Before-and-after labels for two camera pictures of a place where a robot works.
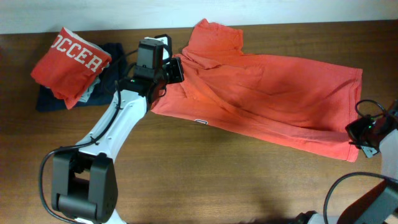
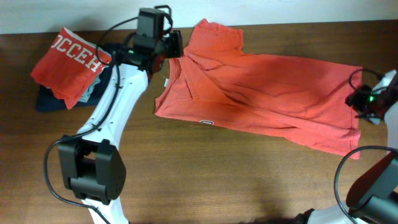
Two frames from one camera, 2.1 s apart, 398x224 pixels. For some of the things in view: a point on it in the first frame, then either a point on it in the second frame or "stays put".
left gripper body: x=172 y=70 -> x=172 y=45
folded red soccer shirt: x=70 y=68 stays put
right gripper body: x=360 y=131 -> x=364 y=102
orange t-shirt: x=311 y=106 stays put
